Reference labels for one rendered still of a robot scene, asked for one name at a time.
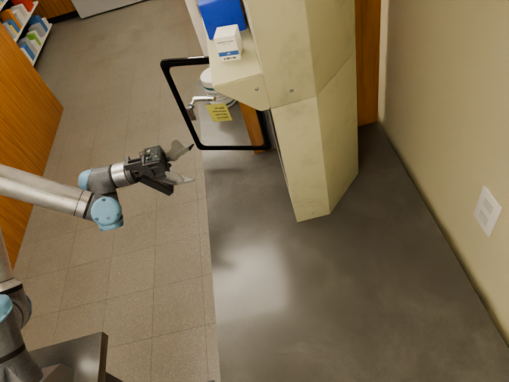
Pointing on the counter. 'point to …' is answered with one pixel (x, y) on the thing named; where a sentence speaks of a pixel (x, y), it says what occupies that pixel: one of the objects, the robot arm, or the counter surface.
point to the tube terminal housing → (310, 95)
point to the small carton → (228, 42)
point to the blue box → (221, 14)
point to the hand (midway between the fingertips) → (195, 162)
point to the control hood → (239, 73)
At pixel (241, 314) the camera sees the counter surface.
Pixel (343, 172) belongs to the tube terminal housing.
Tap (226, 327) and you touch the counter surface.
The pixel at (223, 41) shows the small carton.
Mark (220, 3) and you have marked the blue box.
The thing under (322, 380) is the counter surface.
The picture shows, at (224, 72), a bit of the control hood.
